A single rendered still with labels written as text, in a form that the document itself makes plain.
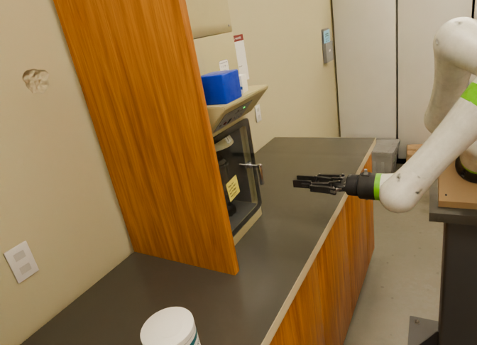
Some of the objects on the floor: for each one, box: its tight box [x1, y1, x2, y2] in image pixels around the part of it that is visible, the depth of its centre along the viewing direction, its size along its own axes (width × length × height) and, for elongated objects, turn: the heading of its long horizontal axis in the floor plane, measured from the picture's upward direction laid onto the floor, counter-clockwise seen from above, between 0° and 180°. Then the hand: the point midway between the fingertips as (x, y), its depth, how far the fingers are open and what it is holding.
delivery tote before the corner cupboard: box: [371, 138, 400, 174], centre depth 389 cm, size 61×44×33 cm
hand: (303, 181), depth 135 cm, fingers open, 3 cm apart
